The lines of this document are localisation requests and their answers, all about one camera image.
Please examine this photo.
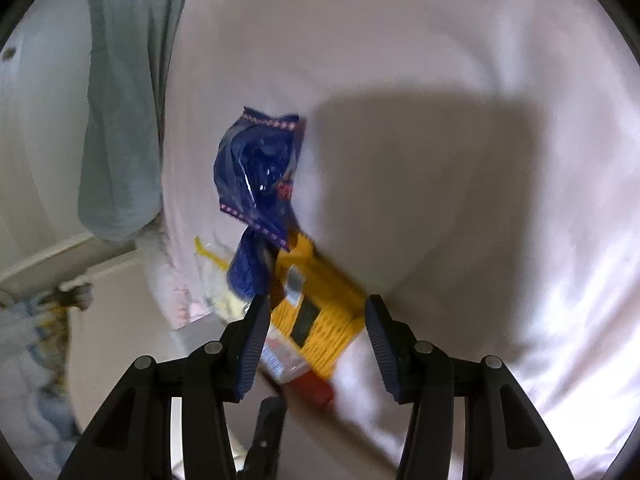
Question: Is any red snack packet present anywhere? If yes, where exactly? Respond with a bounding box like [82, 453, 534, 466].
[288, 370, 334, 412]

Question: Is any grey-green blanket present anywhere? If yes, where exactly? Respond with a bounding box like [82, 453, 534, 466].
[78, 0, 186, 242]

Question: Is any small bottle with white pills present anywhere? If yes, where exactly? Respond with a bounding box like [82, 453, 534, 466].
[260, 325, 310, 385]

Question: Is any large dark blue snack bag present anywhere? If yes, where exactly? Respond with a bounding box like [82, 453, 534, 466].
[213, 107, 305, 250]

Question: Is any yellow snack packet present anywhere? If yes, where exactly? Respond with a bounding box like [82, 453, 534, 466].
[271, 233, 367, 380]

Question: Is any clear yellow-trimmed bread packet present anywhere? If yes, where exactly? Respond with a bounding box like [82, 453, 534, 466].
[194, 236, 248, 323]

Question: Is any small dark blue snack bag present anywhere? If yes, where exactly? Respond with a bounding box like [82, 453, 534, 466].
[227, 228, 279, 301]

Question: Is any floral pillow with pink frill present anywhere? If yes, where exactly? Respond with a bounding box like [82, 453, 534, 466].
[136, 216, 209, 330]

